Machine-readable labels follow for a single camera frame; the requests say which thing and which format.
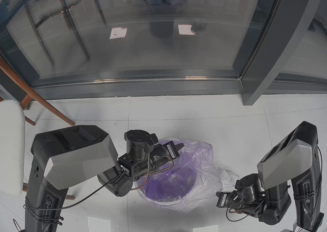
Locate white wooden chair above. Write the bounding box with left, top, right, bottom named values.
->
left=0, top=57, right=75, bottom=201

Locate window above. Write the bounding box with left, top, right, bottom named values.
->
left=0, top=0, right=327, bottom=106

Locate crumpled white paper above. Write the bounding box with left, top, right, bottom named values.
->
left=220, top=169, right=240, bottom=189

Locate purple plastic bag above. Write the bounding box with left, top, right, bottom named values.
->
left=137, top=137, right=223, bottom=213

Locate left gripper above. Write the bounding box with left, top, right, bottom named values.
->
left=149, top=140, right=184, bottom=173

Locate white trash bin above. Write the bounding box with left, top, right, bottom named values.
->
left=138, top=139, right=198, bottom=204

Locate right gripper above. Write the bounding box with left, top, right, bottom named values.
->
left=216, top=192, right=246, bottom=212

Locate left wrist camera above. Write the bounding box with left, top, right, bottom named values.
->
left=149, top=132, right=159, bottom=150

